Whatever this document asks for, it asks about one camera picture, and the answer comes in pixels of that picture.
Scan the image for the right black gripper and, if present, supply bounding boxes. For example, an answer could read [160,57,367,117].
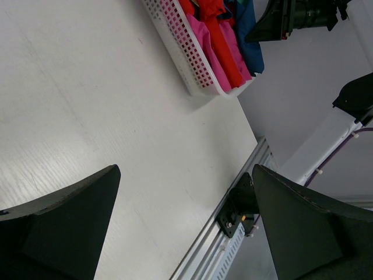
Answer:
[245,0,349,43]

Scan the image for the white slotted cable duct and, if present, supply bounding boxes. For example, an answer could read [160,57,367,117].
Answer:
[206,223,245,280]

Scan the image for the red napkin roll outer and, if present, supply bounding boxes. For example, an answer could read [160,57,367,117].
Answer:
[179,0,243,89]

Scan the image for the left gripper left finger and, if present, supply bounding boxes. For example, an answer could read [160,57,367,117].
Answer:
[1,164,121,279]

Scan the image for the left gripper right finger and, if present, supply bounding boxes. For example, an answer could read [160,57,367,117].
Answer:
[252,164,372,279]

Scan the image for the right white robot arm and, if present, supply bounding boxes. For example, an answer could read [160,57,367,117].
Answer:
[239,1,372,184]

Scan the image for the pink napkin roll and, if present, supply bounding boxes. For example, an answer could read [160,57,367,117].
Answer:
[186,13,231,92]
[219,21,252,86]

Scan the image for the aluminium mounting rail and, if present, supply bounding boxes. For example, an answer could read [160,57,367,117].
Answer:
[171,136,273,279]

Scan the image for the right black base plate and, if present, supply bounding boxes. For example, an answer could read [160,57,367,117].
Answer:
[216,172,259,238]

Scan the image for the large white plastic basket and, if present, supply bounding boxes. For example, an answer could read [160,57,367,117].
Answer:
[142,1,252,99]

